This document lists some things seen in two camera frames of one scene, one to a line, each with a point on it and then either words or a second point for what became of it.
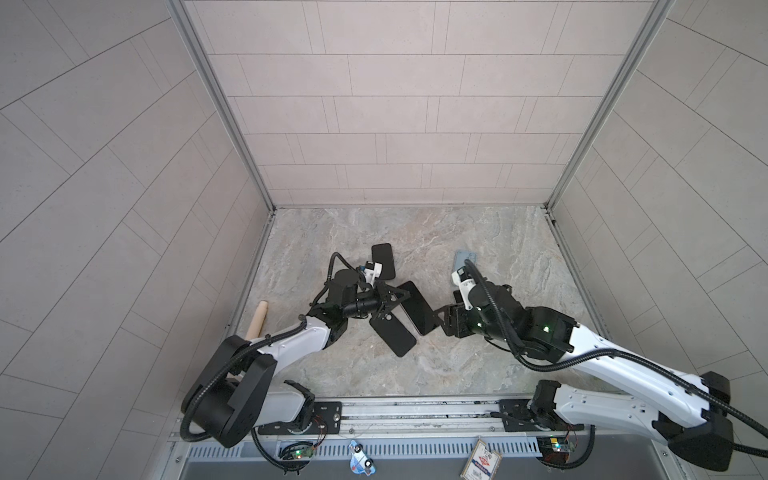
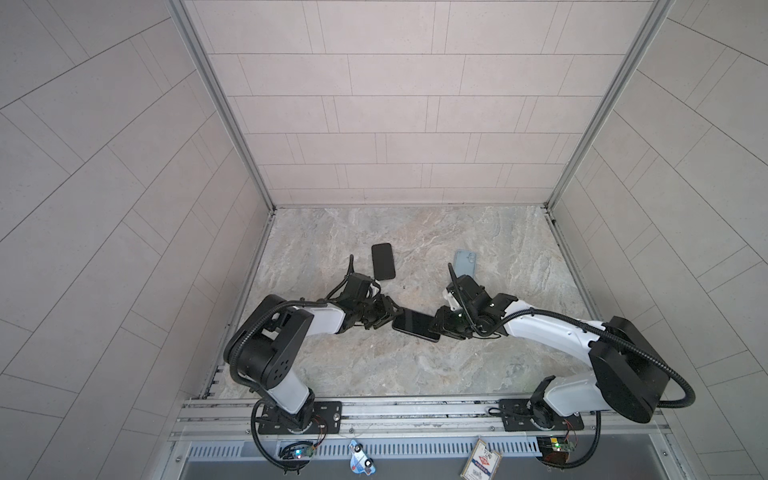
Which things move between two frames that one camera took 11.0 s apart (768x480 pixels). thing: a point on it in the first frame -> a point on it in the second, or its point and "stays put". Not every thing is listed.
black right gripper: [452, 312] stays put
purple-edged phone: [383, 253] stays put
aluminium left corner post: [206, 67] stays put
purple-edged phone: [418, 309] -> [415, 323]
